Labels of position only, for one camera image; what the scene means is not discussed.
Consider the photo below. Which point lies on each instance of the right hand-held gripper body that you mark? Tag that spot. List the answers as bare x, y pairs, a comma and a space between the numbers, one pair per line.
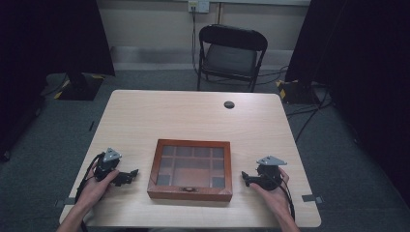
269, 174

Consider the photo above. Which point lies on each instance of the person's right hand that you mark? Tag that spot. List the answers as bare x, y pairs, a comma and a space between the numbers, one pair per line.
274, 193

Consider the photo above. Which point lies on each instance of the white wall socket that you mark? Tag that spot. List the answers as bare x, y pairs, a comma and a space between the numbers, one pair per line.
199, 6

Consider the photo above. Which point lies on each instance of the black curtain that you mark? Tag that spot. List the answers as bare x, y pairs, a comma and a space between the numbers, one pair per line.
361, 80
48, 64

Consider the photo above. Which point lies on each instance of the person's left hand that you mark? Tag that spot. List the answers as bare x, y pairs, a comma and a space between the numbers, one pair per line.
96, 188

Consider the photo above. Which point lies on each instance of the black yellow-taped stand base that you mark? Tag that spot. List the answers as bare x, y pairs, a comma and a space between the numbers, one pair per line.
295, 92

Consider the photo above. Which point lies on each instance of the wooden glass-lid box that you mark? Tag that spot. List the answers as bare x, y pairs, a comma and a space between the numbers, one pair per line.
190, 170

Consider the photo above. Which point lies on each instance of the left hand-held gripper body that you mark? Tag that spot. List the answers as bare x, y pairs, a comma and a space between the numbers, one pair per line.
108, 164

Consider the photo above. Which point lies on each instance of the black folding chair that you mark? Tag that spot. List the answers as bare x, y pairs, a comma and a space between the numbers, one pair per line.
230, 56

